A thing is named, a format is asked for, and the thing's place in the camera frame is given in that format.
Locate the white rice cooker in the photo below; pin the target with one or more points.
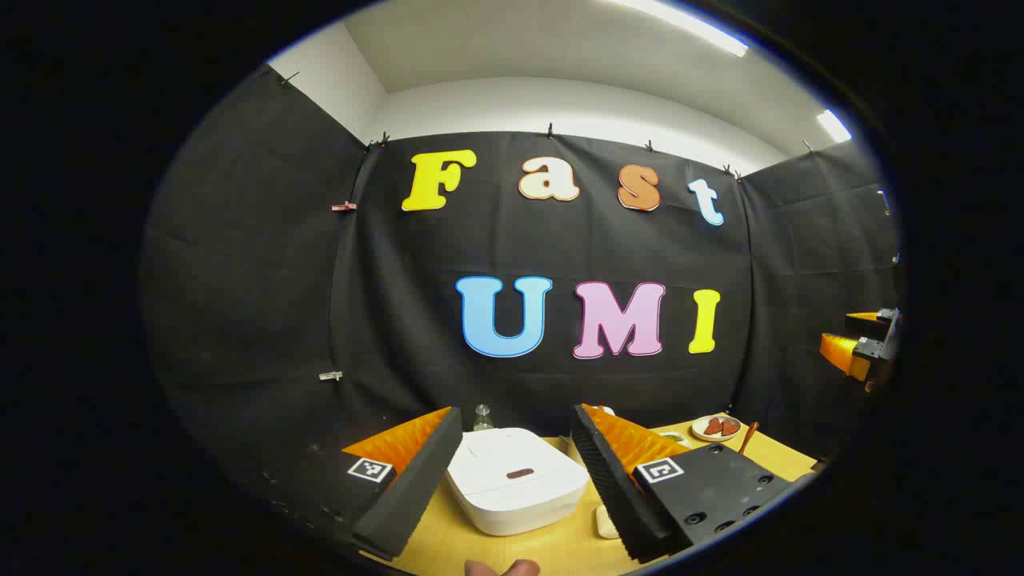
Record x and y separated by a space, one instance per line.
516 480

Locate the black backdrop cloth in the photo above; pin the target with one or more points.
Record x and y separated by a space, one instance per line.
256 280

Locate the silver cloth clip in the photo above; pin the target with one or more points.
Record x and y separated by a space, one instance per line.
330 375

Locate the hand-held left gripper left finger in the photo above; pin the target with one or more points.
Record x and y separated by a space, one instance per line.
416 488

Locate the short ceiling light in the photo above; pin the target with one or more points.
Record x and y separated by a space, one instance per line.
834 126

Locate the brown wooden spoon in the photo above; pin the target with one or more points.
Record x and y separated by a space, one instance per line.
748 438

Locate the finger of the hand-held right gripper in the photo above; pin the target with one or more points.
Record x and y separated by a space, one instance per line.
844 354
864 320

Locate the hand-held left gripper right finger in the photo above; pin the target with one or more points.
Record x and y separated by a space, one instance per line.
608 488

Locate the red meat slice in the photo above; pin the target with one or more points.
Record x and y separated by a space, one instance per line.
712 426
730 428

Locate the small glass bottle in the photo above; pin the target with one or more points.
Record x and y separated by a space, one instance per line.
482 418

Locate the red cloth clip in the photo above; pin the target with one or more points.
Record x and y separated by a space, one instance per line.
344 206

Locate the round white plate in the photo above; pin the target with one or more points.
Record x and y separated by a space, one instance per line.
698 432

